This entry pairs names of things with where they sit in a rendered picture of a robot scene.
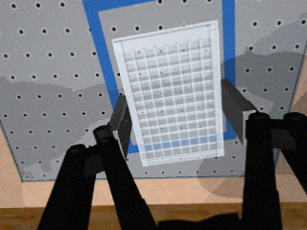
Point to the grey flat base plate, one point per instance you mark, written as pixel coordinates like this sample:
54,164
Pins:
53,93

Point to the blue tape outline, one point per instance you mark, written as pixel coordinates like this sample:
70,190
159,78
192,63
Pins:
92,7

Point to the white well plate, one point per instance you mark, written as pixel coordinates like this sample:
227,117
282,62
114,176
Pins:
170,125

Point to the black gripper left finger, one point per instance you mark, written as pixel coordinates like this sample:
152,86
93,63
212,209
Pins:
69,203

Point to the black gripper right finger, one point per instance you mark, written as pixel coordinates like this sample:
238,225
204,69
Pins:
261,204

